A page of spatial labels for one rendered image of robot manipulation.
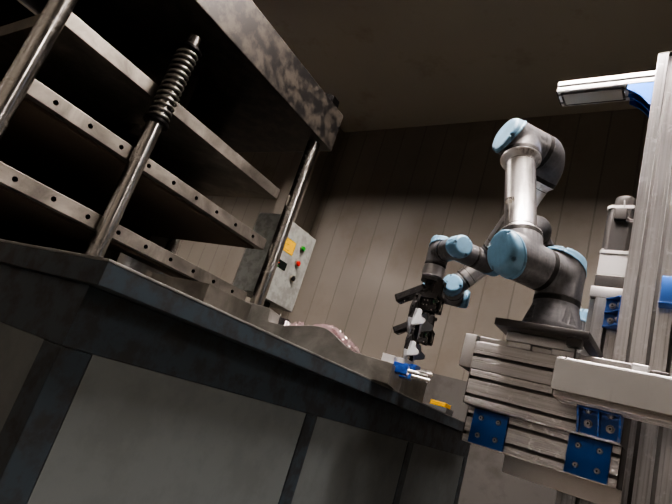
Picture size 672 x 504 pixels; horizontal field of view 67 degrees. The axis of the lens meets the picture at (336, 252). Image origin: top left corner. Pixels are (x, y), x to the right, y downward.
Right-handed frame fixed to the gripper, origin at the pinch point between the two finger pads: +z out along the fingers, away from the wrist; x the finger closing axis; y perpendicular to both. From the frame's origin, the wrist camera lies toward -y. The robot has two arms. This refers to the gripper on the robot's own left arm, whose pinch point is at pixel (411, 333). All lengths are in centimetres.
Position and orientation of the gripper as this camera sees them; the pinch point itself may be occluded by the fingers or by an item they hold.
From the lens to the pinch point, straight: 176.8
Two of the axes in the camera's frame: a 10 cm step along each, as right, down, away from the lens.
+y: 8.2, 1.0, -5.6
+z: -3.0, 9.1, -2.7
